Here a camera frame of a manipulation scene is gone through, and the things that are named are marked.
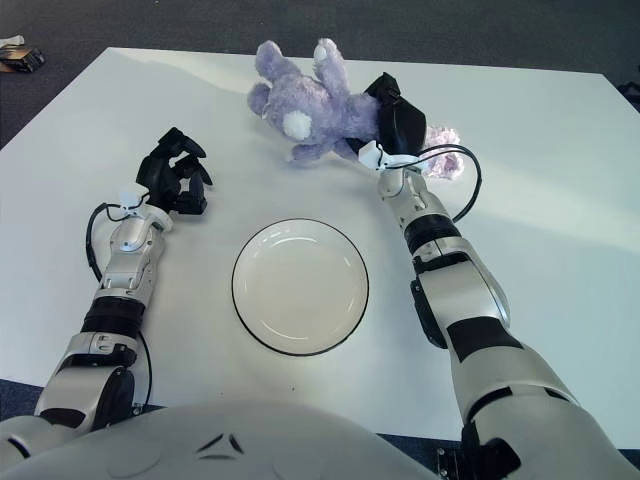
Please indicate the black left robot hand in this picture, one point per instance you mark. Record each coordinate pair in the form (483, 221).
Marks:
(157, 177)

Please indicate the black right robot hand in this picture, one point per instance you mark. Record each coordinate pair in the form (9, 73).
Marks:
(400, 125)

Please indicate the purple plush bunny doll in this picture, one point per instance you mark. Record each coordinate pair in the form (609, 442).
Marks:
(320, 100)

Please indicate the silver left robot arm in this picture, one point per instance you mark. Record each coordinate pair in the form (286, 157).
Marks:
(130, 265)

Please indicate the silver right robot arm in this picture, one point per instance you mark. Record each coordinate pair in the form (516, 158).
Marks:
(460, 295)

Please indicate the white plate with black rim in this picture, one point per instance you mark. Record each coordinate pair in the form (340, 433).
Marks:
(300, 290)

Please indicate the black and orange box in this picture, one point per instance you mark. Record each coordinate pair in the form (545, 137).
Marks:
(22, 59)

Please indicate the white crumpled cloth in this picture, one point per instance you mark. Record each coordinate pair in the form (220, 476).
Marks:
(10, 42)

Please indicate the black chair base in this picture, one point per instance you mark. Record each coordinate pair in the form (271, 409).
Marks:
(631, 95)

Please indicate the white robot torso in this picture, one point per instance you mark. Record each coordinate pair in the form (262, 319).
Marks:
(275, 450)

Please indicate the black table bracket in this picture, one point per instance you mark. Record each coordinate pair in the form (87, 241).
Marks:
(447, 462)

